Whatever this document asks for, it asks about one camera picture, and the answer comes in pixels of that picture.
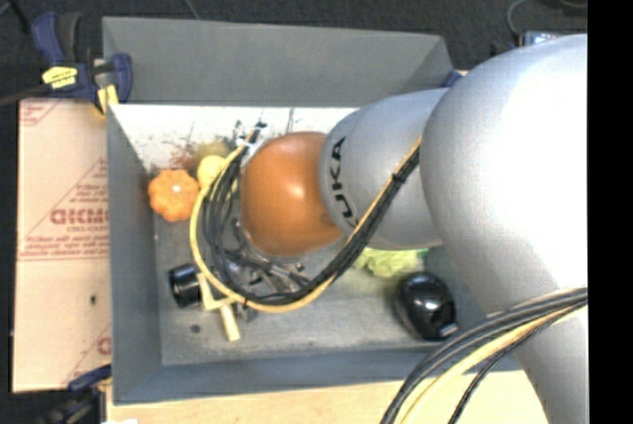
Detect brown cardboard board red print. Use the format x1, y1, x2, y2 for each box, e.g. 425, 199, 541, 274
11, 97, 113, 393

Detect grey metal bin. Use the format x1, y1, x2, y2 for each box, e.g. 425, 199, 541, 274
102, 16, 524, 404

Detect black cylinder on white bracket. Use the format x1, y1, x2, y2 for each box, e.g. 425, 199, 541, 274
167, 263, 242, 343

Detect yellow ball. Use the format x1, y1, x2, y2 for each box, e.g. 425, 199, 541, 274
196, 154, 227, 190

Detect green toy lettuce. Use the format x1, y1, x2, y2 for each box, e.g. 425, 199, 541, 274
352, 247, 432, 280

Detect black glossy rounded object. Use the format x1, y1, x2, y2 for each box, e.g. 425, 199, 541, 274
393, 271, 459, 342

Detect orange toy pumpkin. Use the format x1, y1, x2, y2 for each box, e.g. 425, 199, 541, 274
147, 168, 201, 223

